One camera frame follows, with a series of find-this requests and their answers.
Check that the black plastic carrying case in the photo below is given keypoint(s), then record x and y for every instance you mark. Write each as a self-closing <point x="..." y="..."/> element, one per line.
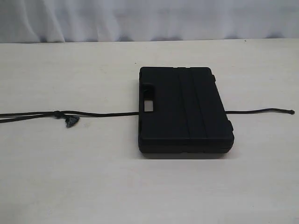
<point x="180" y="111"/>

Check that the white backdrop curtain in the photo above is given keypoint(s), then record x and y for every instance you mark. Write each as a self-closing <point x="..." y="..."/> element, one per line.
<point x="29" y="21"/>

